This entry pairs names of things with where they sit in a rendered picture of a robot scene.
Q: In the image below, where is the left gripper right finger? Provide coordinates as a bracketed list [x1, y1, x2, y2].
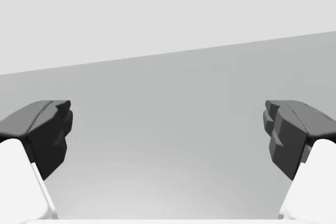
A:
[262, 100, 336, 220]

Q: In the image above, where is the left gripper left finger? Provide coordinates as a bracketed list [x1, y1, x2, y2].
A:
[0, 100, 74, 220]

